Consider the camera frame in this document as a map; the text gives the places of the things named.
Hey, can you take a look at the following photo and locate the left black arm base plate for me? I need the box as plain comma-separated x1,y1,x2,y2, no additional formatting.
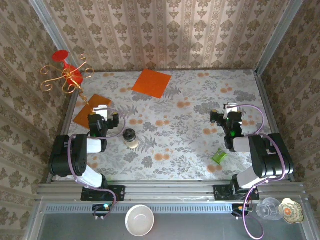
80,185,127,202

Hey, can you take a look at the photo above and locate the glass jar with black lid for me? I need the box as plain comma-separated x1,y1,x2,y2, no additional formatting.
122,127,139,150

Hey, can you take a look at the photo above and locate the grey slotted cable duct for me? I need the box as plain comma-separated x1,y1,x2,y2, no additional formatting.
42,202,258,214

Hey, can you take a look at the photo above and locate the amber brown flat board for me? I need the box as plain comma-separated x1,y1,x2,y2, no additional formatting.
72,93,113,130

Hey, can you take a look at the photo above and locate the left small controller board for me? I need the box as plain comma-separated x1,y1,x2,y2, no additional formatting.
92,203,113,222

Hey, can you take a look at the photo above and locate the green snack packet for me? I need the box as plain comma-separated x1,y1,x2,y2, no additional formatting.
211,147,228,165

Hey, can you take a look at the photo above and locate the small controller board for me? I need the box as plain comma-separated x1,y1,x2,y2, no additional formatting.
92,203,113,222
231,203,254,221

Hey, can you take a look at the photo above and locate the right small controller board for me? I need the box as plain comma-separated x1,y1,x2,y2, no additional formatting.
231,203,254,221

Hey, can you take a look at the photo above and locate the gold wire curl stand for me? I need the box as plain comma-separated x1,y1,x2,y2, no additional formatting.
39,53,96,114

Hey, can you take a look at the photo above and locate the white bowl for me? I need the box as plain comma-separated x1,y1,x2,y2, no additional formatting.
124,204,155,238

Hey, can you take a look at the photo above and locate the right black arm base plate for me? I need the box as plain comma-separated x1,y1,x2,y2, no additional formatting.
213,183,260,201

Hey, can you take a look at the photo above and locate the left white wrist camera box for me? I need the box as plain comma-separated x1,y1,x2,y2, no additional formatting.
94,105,110,120

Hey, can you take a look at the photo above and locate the aluminium table side rail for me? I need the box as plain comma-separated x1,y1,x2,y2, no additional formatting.
254,70,296,183
45,91,80,184

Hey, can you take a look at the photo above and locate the red wine glass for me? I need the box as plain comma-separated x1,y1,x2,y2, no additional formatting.
51,49,84,86

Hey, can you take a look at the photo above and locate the orange cloth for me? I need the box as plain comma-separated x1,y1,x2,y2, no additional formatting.
131,68,173,100

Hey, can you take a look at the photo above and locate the small patterned dish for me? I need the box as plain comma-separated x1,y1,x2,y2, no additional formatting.
278,197,305,224

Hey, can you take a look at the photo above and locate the clear glass cup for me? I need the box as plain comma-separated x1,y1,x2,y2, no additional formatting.
255,197,284,222

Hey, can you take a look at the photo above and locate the long aluminium base rail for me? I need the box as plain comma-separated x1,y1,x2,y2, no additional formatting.
36,180,307,201

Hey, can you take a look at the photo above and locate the aluminium corner post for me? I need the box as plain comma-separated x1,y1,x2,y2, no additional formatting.
28,0,74,71
254,0,305,76

